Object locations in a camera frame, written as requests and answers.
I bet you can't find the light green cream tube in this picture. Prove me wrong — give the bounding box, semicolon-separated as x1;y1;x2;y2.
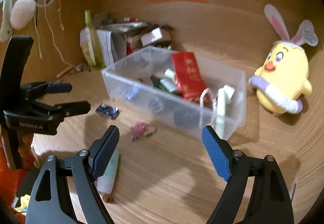
97;150;120;194

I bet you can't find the small brown round nut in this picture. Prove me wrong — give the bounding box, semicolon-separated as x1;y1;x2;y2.
102;194;114;204

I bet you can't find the purple bottle black cap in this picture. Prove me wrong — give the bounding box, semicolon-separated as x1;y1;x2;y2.
174;109;200;128

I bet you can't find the dark green glass bottle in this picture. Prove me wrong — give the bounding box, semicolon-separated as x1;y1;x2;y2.
150;75;182;97

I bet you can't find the red paper envelope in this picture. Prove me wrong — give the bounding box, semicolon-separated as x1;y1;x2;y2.
171;52;207;101

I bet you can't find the white tape roll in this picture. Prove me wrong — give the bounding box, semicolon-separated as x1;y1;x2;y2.
216;84;235;116

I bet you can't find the dark blue small packet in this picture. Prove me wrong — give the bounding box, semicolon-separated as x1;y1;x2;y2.
96;103;120;120

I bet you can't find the yellow green spray bottle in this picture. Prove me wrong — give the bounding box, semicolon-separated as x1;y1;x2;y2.
80;10;105;69

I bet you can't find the white fluffy pompom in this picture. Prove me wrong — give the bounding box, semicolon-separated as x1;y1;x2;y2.
10;0;36;30

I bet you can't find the pile of papers and books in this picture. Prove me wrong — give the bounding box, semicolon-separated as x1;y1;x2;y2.
94;13;174;67

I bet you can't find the yellow chick plush toy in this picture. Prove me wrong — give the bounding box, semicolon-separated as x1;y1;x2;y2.
249;3;319;115

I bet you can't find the small white cardboard box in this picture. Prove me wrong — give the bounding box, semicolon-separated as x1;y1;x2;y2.
141;28;171;47

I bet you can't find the clear plastic storage bin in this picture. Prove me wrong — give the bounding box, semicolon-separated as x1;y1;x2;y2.
102;46;246;140

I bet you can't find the white hanging cord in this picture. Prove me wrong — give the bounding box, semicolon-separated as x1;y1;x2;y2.
32;0;79;70

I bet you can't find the pink charm keychain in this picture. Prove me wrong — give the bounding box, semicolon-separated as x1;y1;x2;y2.
131;122;157;141

